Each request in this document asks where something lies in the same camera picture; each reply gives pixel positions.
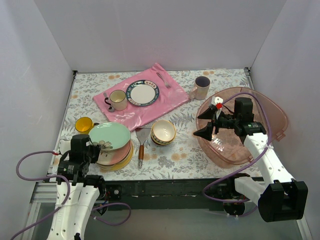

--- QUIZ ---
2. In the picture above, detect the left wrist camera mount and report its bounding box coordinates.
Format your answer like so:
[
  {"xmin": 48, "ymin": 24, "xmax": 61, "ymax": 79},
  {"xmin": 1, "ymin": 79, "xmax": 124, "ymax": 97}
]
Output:
[{"xmin": 53, "ymin": 139, "xmax": 71, "ymax": 156}]

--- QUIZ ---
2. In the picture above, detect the silver fork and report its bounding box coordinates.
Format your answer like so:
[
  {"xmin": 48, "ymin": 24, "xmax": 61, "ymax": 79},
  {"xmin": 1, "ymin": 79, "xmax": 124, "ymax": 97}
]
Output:
[{"xmin": 156, "ymin": 72, "xmax": 171, "ymax": 89}]

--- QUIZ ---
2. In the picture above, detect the pink mug purple inside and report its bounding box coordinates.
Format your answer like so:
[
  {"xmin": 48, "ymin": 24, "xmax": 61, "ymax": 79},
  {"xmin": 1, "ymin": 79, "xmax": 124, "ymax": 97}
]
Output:
[{"xmin": 188, "ymin": 76, "xmax": 211, "ymax": 100}]

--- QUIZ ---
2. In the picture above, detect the yellow rimmed cream bowl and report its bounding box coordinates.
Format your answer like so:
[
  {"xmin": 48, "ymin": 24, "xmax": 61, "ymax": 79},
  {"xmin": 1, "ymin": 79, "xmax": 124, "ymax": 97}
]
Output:
[{"xmin": 151, "ymin": 120, "xmax": 176, "ymax": 144}]

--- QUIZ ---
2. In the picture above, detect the pink transparent plastic bin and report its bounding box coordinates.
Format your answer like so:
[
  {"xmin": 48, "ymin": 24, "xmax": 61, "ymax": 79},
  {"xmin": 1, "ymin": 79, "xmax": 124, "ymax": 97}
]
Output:
[{"xmin": 196, "ymin": 87, "xmax": 289, "ymax": 168}]

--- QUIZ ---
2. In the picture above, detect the yellow bottom plate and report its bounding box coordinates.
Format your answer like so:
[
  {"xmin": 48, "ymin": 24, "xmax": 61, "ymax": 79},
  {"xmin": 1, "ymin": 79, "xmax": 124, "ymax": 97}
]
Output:
[{"xmin": 99, "ymin": 150, "xmax": 133, "ymax": 171}]

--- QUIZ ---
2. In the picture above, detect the pink cream branch plate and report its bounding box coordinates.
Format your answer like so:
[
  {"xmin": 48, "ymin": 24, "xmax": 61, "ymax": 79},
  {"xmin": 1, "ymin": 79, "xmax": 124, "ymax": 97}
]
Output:
[{"xmin": 96, "ymin": 140, "xmax": 132, "ymax": 166}]

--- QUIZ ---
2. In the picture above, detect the metal spatula wooden handle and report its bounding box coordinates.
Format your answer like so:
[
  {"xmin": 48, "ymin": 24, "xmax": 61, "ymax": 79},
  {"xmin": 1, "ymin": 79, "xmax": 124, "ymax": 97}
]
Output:
[{"xmin": 135, "ymin": 127, "xmax": 151, "ymax": 169}]

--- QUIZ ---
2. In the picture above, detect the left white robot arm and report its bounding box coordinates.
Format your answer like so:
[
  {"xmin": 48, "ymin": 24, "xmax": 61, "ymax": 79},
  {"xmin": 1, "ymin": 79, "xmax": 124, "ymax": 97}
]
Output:
[{"xmin": 47, "ymin": 134, "xmax": 107, "ymax": 240}]

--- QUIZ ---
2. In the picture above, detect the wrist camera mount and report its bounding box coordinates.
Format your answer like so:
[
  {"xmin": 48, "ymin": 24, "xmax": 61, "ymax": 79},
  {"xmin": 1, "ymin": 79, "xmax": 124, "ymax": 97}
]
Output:
[
  {"xmin": 211, "ymin": 96, "xmax": 224, "ymax": 120},
  {"xmin": 53, "ymin": 139, "xmax": 71, "ymax": 156}
]

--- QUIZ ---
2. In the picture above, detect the yellow orange cup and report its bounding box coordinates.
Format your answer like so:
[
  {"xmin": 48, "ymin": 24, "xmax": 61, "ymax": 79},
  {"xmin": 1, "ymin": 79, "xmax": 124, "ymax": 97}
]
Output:
[{"xmin": 75, "ymin": 117, "xmax": 99, "ymax": 135}]

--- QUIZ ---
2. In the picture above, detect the cream mug black handle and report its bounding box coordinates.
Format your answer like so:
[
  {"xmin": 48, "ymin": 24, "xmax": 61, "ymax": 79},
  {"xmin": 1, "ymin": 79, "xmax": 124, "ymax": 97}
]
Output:
[{"xmin": 107, "ymin": 90, "xmax": 128, "ymax": 111}]

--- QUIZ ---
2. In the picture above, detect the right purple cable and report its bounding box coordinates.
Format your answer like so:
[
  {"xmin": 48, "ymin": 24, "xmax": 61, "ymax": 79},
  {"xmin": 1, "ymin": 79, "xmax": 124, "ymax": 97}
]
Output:
[{"xmin": 202, "ymin": 92, "xmax": 276, "ymax": 218}]

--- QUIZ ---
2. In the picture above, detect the mint green flower plate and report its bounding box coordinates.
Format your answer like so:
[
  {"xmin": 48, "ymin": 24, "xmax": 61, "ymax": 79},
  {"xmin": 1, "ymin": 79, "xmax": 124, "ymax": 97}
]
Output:
[{"xmin": 89, "ymin": 122, "xmax": 131, "ymax": 151}]

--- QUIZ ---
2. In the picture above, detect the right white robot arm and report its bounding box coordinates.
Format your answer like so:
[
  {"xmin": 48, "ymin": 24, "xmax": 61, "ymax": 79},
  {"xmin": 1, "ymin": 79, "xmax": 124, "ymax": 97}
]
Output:
[{"xmin": 193, "ymin": 96, "xmax": 308, "ymax": 222}]

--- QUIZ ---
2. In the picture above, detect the pink satin cloth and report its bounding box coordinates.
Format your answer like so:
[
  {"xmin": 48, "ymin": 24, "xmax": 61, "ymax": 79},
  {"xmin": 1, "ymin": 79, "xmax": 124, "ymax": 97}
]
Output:
[{"xmin": 93, "ymin": 63, "xmax": 189, "ymax": 131}]

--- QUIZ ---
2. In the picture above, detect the green rimmed white plate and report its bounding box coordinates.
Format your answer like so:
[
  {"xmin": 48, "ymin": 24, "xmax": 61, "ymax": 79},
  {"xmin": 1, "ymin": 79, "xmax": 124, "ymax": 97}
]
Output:
[{"xmin": 125, "ymin": 80, "xmax": 160, "ymax": 107}]

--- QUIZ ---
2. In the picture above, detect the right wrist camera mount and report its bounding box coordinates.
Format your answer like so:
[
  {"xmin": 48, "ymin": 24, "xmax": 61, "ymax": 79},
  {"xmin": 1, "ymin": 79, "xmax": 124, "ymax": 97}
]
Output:
[{"xmin": 211, "ymin": 96, "xmax": 224, "ymax": 120}]

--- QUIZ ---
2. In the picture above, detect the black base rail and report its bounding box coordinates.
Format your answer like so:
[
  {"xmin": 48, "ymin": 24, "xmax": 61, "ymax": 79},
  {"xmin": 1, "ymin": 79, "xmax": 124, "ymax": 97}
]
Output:
[{"xmin": 43, "ymin": 172, "xmax": 266, "ymax": 211}]

